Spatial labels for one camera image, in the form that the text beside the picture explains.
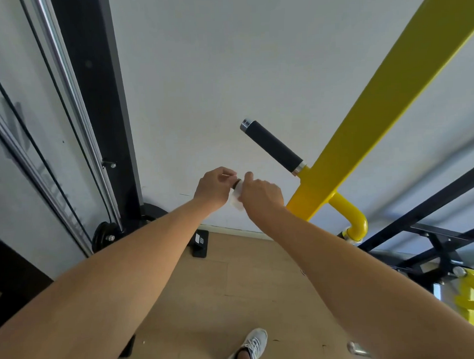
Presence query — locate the person's left hand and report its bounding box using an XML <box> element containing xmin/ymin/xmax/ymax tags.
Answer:
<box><xmin>192</xmin><ymin>166</ymin><xmax>240</xmax><ymax>217</ymax></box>

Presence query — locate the white cleaning wipe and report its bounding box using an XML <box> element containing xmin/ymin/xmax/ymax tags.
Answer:
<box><xmin>228</xmin><ymin>186</ymin><xmax>246</xmax><ymax>212</ymax></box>

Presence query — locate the black machine lower frame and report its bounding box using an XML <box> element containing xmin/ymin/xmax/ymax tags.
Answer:
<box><xmin>0</xmin><ymin>230</ymin><xmax>57</xmax><ymax>332</ymax></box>

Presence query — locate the short chrome bar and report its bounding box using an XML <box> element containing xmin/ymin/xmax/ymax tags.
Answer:
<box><xmin>346</xmin><ymin>340</ymin><xmax>374</xmax><ymax>359</ymax></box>

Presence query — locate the person's left forearm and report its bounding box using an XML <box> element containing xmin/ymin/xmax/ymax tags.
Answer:
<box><xmin>0</xmin><ymin>195</ymin><xmax>225</xmax><ymax>359</ymax></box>

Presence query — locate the white sneaker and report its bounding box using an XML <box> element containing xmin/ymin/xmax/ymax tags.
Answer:
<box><xmin>221</xmin><ymin>327</ymin><xmax>269</xmax><ymax>359</ymax></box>

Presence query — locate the person's right hand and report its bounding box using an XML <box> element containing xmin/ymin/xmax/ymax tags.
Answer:
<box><xmin>236</xmin><ymin>170</ymin><xmax>287</xmax><ymax>224</ymax></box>

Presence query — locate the person's right forearm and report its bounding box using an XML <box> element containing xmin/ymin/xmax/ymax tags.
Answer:
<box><xmin>261</xmin><ymin>200</ymin><xmax>474</xmax><ymax>359</ymax></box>

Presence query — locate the black cable pulley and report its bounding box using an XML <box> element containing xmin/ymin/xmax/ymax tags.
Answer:
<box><xmin>90</xmin><ymin>221</ymin><xmax>122</xmax><ymax>254</ymax></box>

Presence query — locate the chrome guide rod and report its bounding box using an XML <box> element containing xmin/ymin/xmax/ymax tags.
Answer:
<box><xmin>21</xmin><ymin>0</ymin><xmax>123</xmax><ymax>236</ymax></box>
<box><xmin>0</xmin><ymin>89</ymin><xmax>94</xmax><ymax>261</ymax></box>

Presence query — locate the translucent machine guard panel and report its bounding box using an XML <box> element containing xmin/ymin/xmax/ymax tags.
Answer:
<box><xmin>0</xmin><ymin>0</ymin><xmax>109</xmax><ymax>279</ymax></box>

